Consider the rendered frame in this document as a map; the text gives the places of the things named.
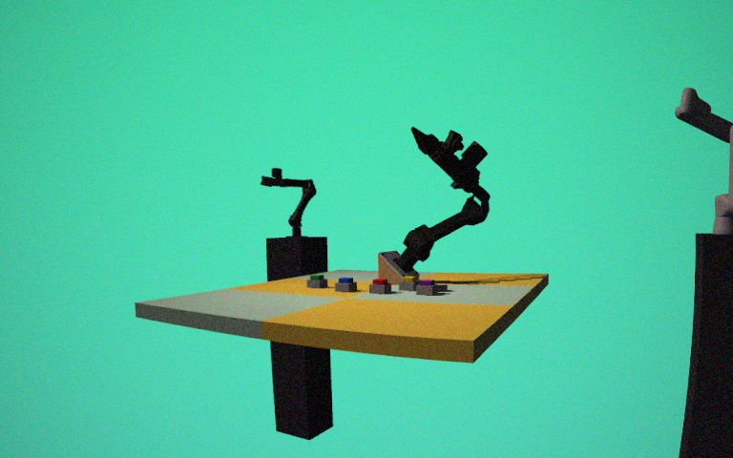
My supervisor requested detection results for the blue button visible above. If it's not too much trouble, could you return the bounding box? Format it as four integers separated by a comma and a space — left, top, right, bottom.
335, 278, 357, 292

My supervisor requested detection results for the red button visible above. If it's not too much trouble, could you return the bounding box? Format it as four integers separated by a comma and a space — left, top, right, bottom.
369, 279, 391, 294

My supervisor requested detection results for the purple button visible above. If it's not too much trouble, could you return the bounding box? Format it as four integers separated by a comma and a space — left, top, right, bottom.
416, 280, 438, 296

